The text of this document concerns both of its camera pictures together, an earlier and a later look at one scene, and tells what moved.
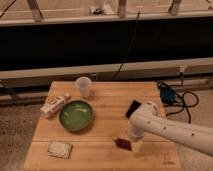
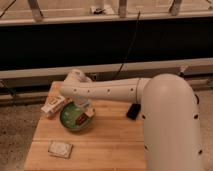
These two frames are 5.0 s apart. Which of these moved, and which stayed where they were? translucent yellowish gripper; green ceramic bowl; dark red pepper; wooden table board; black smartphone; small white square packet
Moved: translucent yellowish gripper; dark red pepper
Stayed: black smartphone; wooden table board; green ceramic bowl; small white square packet
